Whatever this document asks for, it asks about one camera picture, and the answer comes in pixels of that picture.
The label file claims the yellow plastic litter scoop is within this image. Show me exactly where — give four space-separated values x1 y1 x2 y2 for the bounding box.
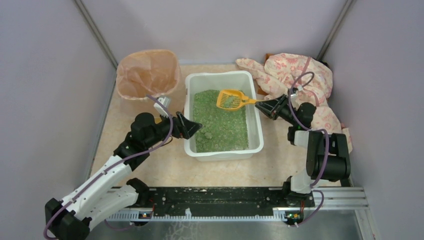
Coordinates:
216 89 260 111

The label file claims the green litter clump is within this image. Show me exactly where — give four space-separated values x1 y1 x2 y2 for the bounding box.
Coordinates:
220 94 237 109

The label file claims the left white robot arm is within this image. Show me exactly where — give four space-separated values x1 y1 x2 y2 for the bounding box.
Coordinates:
43 112 203 240

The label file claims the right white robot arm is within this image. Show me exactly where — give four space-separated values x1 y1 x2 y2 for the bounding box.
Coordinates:
255 95 351 206

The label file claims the green cat litter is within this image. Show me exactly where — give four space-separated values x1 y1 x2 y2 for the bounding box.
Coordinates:
192 90 249 153

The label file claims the white plastic litter box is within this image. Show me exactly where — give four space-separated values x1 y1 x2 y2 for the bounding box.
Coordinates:
183 70 264 162

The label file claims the cream pink cartoon cloth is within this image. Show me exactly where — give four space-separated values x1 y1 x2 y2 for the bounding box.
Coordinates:
235 53 353 152

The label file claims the yellow bin with pink bag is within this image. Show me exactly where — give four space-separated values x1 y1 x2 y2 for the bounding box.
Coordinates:
115 49 186 117

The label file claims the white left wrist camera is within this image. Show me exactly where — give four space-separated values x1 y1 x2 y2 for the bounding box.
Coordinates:
153 95 171 117

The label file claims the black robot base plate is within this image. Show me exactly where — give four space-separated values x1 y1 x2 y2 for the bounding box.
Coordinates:
133 186 316 217

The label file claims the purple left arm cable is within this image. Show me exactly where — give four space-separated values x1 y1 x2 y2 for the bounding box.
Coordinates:
43 94 174 240

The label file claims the aluminium frame rail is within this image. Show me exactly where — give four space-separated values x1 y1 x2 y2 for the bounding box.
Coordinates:
107 187 368 223

